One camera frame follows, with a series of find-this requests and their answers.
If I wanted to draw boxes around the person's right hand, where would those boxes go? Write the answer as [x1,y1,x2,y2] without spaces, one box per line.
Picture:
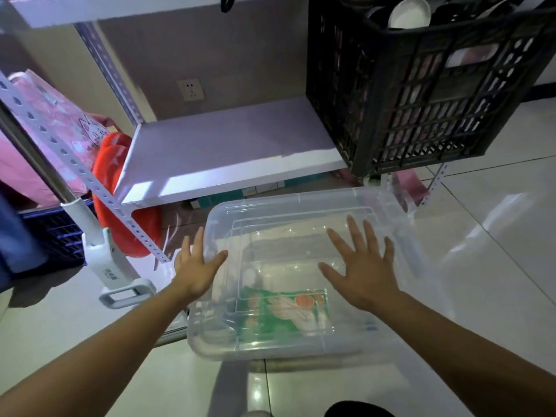
[318,215,400,313]

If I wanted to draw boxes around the person's left hand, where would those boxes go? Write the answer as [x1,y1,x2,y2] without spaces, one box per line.
[173,226,229,302]

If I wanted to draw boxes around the green glove packet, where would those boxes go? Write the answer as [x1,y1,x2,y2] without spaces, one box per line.
[240,287,332,340]

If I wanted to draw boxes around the clear plastic lid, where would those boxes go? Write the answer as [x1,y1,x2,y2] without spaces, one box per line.
[201,186,429,342]

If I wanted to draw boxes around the clear plastic storage bin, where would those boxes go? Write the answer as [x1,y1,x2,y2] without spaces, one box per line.
[186,186,435,362]

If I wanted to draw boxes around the person's right forearm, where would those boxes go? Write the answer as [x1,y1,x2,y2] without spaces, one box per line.
[373,290,556,417]

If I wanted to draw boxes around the person's left forearm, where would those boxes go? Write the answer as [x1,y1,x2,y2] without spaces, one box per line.
[0,281,194,417]

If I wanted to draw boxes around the person's black trousers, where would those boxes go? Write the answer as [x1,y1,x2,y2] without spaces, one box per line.
[323,400,397,417]

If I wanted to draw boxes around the small pink bag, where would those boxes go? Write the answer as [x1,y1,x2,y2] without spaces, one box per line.
[392,168,431,206]

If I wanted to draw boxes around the teal white flat carton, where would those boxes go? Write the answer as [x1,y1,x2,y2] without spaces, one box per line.
[186,171,362,210]

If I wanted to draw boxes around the dark blue crate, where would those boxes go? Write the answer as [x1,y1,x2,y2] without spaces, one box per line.
[19,198,100,269]

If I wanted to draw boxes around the white metal rack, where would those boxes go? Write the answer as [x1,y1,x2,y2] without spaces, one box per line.
[0,0,449,264]

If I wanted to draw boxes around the black plastic crate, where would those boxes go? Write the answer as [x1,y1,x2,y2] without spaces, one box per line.
[305,0,556,180]

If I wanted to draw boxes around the blue cloth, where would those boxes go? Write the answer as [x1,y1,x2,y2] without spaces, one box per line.
[0,189,49,292]

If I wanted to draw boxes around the pink printed bag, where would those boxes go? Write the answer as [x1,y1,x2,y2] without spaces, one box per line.
[0,68,119,210]

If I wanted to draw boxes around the white paper cup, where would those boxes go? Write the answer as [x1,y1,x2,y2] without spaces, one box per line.
[387,0,432,31]

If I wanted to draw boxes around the steel pole white handle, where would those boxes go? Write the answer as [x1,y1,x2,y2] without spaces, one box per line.
[0,104,158,310]

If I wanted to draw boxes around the white wall socket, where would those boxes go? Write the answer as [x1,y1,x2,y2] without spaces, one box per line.
[176,77,206,102]

